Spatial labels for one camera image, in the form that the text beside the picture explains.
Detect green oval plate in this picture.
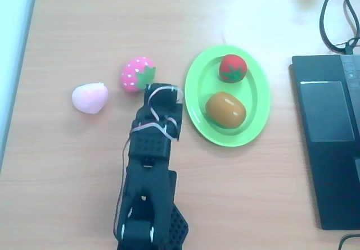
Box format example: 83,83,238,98
184,44,271,148

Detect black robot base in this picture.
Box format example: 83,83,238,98
165,202,190,247

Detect brown kiwi toy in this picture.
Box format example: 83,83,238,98
205,92,248,129

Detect light pink plush peach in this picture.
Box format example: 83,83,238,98
71,81,110,115

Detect pink strawberry toy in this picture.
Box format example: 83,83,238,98
120,56,157,94

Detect thin black cable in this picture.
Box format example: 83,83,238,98
343,0,360,39

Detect thick black cable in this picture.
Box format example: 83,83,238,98
318,0,360,56

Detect black laptop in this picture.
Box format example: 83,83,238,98
291,53,360,230

